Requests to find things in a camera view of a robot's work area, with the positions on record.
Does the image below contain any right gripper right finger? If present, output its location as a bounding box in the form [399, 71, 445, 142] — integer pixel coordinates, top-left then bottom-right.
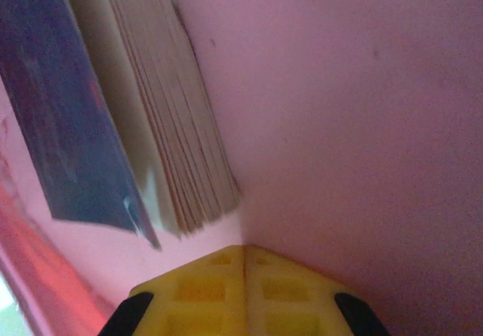
[245, 245, 392, 336]

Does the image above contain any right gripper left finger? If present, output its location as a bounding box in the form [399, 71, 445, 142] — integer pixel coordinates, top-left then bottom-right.
[100, 245, 248, 336]

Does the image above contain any large navy book yellow label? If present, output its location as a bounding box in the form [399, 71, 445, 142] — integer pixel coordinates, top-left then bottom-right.
[0, 0, 242, 252]

